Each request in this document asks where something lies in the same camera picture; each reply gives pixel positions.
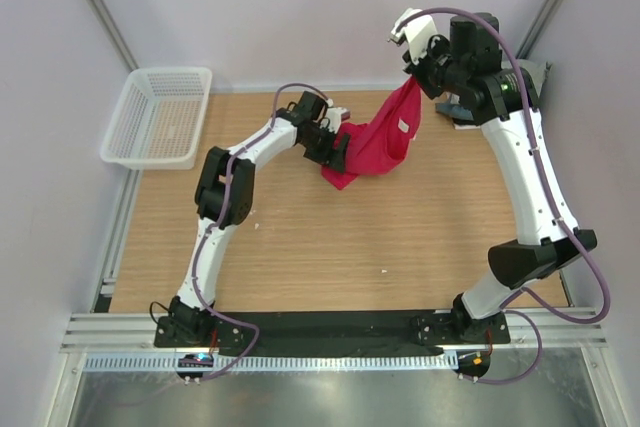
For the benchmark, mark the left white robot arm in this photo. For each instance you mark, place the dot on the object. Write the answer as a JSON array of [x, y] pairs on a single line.
[[224, 199]]

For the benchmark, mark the red t-shirt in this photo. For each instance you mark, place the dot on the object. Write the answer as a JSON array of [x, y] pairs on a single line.
[[377, 147]]

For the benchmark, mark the aluminium frame rail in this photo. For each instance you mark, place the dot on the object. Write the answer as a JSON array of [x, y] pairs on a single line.
[[103, 332]]

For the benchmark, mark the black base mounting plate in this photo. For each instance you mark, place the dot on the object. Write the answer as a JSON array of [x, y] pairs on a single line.
[[414, 327]]

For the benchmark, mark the dark blue folded t-shirt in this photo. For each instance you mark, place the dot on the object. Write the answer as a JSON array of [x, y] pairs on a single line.
[[460, 117]]

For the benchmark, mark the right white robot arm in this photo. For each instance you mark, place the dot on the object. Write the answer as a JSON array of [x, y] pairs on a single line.
[[472, 64]]

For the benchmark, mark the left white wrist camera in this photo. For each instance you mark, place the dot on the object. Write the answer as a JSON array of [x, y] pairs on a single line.
[[334, 117]]

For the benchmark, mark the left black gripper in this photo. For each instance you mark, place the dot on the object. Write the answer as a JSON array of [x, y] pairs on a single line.
[[331, 158]]

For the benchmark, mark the grey folded t-shirt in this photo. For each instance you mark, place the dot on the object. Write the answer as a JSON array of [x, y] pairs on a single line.
[[538, 71]]

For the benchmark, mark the white plastic basket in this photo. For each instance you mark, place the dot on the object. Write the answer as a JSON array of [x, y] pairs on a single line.
[[158, 119]]

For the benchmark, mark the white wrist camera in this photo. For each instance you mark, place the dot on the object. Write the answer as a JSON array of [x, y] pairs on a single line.
[[334, 117], [416, 34]]

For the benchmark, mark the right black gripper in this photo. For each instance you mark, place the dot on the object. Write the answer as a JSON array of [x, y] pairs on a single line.
[[435, 46]]

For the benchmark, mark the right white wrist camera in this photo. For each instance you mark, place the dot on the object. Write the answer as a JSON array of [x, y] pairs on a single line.
[[416, 34]]

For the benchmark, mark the left aluminium corner post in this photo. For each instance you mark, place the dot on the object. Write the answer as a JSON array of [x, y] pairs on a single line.
[[113, 33]]

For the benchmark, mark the white slotted cable duct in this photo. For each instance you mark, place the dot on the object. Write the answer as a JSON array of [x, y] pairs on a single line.
[[200, 362]]

